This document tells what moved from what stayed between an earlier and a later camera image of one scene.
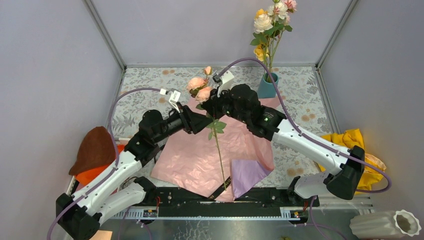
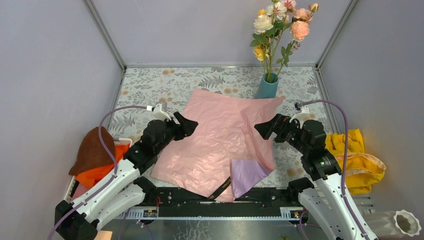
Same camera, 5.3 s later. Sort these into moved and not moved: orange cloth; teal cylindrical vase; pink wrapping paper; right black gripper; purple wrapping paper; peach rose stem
Moved: right black gripper; peach rose stem
Not moved: orange cloth; teal cylindrical vase; pink wrapping paper; purple wrapping paper
